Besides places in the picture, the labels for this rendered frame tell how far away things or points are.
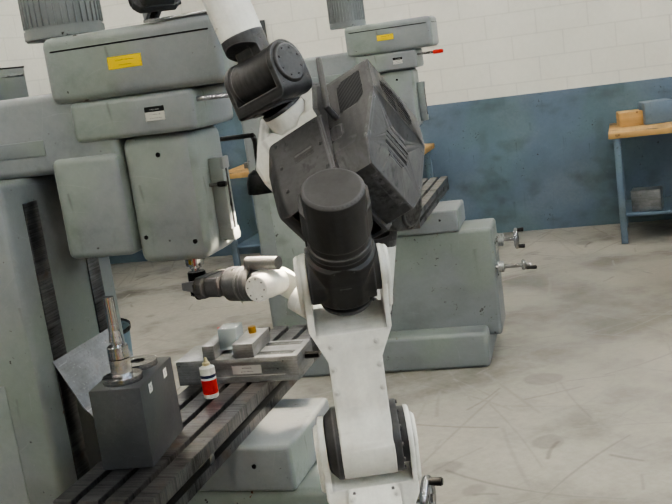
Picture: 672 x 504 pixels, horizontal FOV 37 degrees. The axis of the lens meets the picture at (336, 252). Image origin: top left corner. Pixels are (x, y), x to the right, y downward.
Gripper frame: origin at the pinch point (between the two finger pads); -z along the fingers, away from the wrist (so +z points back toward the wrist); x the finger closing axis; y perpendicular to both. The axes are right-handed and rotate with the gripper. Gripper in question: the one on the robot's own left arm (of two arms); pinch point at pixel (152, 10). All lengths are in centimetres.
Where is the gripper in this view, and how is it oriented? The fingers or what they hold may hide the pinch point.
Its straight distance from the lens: 255.3
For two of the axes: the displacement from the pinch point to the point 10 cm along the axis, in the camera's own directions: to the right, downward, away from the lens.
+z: 3.2, -4.0, -8.6
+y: -3.5, -8.9, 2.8
